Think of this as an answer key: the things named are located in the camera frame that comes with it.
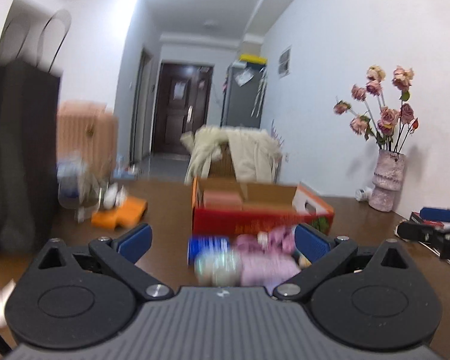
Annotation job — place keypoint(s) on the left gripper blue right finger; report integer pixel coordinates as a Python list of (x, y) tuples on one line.
[(328, 258)]

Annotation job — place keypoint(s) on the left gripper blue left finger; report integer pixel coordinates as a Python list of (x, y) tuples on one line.
[(118, 258)]

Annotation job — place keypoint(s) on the clear tissue pack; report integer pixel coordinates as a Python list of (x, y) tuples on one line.
[(218, 269)]

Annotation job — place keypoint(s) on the blue tissue pack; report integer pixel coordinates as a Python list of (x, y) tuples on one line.
[(198, 245)]

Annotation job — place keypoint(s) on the orange fabric wrap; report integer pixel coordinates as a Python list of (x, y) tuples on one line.
[(127, 215)]

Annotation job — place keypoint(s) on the white small bottle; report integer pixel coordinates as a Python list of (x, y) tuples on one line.
[(114, 197)]

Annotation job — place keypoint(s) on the white small jar by vase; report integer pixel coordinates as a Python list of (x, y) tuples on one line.
[(363, 195)]

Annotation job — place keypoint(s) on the pink textured flower vase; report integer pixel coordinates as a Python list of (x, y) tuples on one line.
[(387, 180)]

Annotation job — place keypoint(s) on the clear bag with white device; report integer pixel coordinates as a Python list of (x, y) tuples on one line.
[(77, 185)]

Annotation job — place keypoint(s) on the red orange cardboard box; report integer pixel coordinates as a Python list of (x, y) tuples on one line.
[(265, 207)]

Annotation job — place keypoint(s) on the dried pink rose bouquet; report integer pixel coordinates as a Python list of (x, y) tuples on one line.
[(389, 127)]

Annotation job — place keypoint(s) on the beige coat on chair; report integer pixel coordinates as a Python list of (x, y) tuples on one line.
[(255, 154)]

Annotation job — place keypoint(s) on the pink hard-shell suitcase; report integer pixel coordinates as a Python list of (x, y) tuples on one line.
[(88, 130)]

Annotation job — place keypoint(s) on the dark brown entrance door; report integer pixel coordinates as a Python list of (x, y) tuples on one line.
[(182, 105)]

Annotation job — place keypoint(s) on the grey refrigerator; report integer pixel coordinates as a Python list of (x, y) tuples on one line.
[(243, 95)]

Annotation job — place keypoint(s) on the black paper shopping bag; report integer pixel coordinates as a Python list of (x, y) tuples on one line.
[(30, 41)]

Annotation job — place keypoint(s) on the yellow box on refrigerator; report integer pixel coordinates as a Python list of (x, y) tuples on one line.
[(253, 59)]

